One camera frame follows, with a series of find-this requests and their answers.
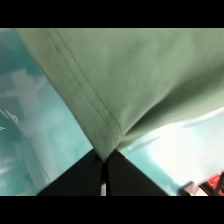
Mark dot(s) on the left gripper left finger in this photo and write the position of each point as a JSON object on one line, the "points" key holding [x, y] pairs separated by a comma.
{"points": [[80, 176]]}

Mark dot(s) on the red garment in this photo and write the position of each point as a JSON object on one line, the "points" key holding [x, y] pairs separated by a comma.
{"points": [[215, 184]]}

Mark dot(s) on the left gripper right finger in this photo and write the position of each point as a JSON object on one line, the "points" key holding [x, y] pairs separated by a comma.
{"points": [[130, 178]]}

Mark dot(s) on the green shirt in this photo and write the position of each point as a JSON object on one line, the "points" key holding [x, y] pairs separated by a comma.
{"points": [[133, 76]]}

